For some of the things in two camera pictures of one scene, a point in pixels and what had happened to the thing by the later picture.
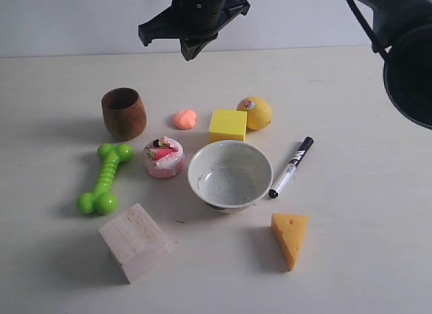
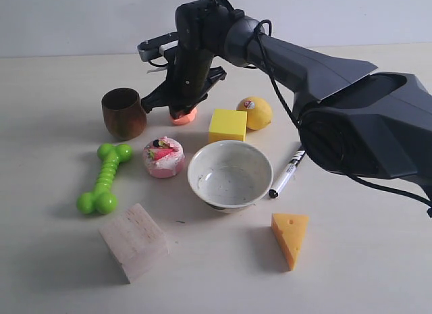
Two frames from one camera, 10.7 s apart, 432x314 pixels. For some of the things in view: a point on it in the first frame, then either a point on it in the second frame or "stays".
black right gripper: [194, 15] → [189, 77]
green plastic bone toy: [102, 199] stays
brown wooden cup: [124, 113] stays
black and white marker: [307, 143] stays
